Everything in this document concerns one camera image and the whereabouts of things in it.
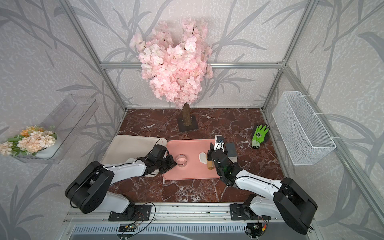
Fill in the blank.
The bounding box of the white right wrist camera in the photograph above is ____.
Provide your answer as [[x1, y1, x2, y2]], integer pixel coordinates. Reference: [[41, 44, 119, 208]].
[[214, 135, 227, 151]]

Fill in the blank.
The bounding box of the pink silicone mat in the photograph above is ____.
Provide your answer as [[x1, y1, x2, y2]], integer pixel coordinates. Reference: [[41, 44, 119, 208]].
[[163, 139, 219, 181]]

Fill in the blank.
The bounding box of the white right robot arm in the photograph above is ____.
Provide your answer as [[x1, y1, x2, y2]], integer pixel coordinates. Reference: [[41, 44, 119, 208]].
[[207, 143, 318, 235]]

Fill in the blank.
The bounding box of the artificial cherry blossom tree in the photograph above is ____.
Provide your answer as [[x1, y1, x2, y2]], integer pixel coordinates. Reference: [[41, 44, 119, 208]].
[[130, 19, 214, 127]]

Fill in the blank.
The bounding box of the green work glove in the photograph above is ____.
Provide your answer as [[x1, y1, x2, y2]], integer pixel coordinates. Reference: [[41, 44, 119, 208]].
[[252, 125, 270, 149]]

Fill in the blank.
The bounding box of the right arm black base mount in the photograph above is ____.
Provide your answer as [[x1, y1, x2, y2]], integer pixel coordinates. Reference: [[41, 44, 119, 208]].
[[230, 194, 272, 221]]

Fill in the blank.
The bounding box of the white wire mesh basket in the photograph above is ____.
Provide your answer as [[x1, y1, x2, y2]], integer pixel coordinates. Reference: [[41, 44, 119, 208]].
[[272, 92, 337, 166]]

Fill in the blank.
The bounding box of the beige silicone mat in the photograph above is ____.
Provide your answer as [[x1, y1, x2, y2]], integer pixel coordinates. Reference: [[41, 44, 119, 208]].
[[101, 135, 167, 183]]

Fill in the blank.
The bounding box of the metal spatula black handle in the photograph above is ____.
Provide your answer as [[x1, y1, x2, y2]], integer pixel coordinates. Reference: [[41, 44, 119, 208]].
[[224, 143, 238, 163]]

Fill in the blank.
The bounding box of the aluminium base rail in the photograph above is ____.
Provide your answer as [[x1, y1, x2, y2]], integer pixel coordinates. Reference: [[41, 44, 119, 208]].
[[56, 203, 324, 240]]

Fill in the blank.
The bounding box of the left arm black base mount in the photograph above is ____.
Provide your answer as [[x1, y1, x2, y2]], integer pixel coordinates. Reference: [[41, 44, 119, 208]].
[[108, 202, 152, 222]]

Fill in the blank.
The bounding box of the round metal cutter ring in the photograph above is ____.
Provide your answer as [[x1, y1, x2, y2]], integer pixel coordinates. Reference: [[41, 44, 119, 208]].
[[174, 154, 188, 168]]

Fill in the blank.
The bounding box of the black metal tree base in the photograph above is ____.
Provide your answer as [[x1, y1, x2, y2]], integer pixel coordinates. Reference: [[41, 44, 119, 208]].
[[176, 115, 199, 133]]

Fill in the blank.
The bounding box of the white dough ball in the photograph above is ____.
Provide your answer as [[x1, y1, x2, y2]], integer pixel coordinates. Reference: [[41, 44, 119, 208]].
[[199, 153, 207, 165]]

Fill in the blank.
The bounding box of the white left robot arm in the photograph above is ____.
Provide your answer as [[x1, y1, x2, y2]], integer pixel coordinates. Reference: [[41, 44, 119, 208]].
[[65, 145, 177, 215]]

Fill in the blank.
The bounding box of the clear plastic wall shelf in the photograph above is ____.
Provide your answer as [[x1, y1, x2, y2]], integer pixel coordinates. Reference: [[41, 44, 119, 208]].
[[15, 94, 99, 165]]

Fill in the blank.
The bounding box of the wooden rolling pin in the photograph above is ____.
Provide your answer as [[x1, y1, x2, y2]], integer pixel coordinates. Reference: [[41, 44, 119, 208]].
[[207, 160, 215, 170]]

